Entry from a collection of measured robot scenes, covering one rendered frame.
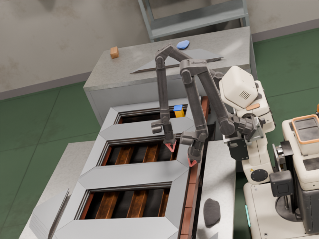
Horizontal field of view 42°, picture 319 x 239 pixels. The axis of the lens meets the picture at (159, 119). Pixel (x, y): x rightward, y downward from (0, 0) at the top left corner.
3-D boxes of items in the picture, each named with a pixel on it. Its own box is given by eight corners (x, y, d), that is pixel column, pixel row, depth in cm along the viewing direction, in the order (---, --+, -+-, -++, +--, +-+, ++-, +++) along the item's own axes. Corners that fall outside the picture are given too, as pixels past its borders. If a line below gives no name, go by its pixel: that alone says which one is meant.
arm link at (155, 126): (167, 116, 250) (166, 110, 258) (148, 120, 251) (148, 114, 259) (171, 133, 256) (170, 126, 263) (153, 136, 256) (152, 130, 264)
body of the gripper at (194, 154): (188, 160, 221) (192, 150, 216) (188, 148, 229) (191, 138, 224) (200, 162, 221) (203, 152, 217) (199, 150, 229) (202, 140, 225)
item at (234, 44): (84, 91, 329) (82, 87, 327) (105, 54, 375) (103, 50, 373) (249, 68, 290) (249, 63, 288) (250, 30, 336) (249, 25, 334)
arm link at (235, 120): (242, 124, 207) (241, 118, 212) (224, 118, 205) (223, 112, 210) (234, 137, 213) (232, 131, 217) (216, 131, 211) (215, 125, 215)
